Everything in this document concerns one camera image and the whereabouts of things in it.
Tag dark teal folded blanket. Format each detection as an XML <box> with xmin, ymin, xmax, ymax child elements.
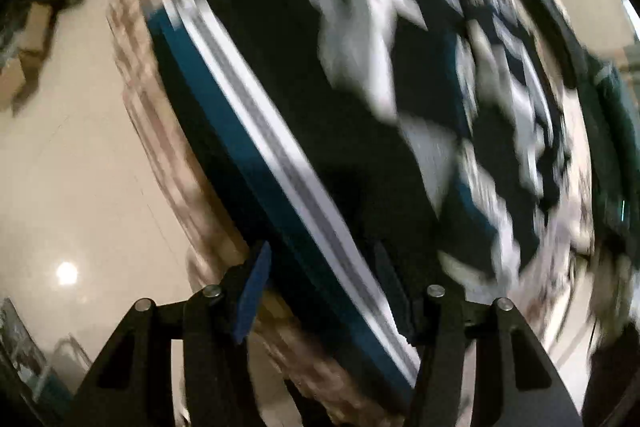
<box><xmin>521</xmin><ymin>0</ymin><xmax>639</xmax><ymax>262</ymax></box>

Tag striped knit sweater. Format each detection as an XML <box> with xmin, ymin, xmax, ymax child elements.
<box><xmin>145</xmin><ymin>0</ymin><xmax>570</xmax><ymax>402</ymax></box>

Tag floral bed sheet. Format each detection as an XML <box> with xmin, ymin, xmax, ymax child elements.
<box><xmin>106</xmin><ymin>0</ymin><xmax>601</xmax><ymax>427</ymax></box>

